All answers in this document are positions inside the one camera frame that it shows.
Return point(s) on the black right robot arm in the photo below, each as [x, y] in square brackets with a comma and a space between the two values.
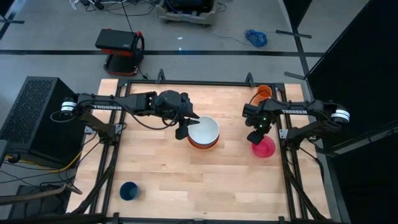
[295, 111]

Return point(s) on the red and black toolbox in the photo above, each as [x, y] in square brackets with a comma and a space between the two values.
[115, 40]

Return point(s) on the blue plastic cup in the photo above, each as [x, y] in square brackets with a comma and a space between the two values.
[128, 190]

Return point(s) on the black floor bag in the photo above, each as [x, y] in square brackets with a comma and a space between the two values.
[37, 208]

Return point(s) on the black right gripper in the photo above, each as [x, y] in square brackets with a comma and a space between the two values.
[256, 138]

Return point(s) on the black partition panel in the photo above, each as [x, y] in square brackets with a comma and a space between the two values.
[4, 6]
[295, 12]

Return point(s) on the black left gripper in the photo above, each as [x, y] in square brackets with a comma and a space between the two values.
[182, 130]

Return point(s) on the pallet with black equipment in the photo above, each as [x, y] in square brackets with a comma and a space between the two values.
[186, 17]

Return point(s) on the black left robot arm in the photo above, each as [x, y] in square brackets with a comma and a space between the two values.
[130, 102]

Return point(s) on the black partition foot bar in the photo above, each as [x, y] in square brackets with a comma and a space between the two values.
[293, 33]
[12, 21]
[293, 75]

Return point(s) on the orange plastic cup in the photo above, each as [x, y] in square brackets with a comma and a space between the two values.
[264, 91]

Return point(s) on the orange plastic bowl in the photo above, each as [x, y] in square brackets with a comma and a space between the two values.
[203, 149]

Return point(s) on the black perforated computer tower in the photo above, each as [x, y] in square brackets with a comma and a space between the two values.
[31, 105]

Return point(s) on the large black partition curtain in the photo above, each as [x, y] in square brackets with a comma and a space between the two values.
[357, 77]

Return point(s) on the pink plastic bowl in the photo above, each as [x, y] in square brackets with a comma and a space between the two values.
[265, 149]

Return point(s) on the white plastic bowl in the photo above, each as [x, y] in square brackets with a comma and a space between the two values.
[205, 132]

